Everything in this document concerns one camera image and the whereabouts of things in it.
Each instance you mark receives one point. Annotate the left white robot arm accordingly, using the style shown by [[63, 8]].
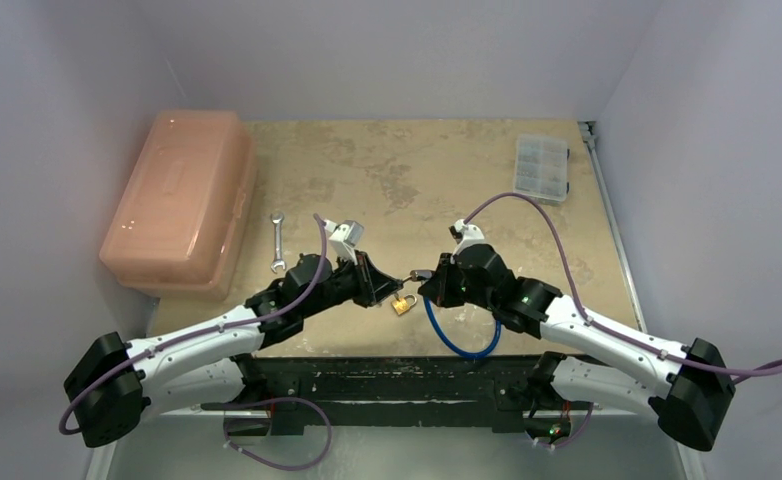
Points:
[[117, 383]]

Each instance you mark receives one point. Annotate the pink translucent plastic toolbox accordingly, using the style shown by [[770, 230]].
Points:
[[178, 229]]

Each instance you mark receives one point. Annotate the silver key bunch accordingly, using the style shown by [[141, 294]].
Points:
[[405, 280]]

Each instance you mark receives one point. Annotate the aluminium frame rail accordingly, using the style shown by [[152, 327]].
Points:
[[691, 462]]

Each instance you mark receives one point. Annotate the brass padlock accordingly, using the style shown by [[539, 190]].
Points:
[[402, 304]]

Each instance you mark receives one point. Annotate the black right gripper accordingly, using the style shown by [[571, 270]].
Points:
[[446, 278]]

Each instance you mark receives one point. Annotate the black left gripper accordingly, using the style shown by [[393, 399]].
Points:
[[372, 285]]

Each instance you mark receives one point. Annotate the clear compartment screw box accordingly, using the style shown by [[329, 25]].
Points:
[[541, 168]]

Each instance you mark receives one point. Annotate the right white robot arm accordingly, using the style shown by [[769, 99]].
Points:
[[682, 387]]

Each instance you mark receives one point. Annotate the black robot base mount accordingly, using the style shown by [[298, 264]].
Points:
[[502, 393]]

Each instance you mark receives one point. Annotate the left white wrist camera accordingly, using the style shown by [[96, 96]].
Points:
[[344, 237]]

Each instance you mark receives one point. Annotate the silver open-end wrench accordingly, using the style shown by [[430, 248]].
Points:
[[278, 263]]

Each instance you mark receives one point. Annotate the blue cable lock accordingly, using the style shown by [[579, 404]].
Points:
[[467, 331]]

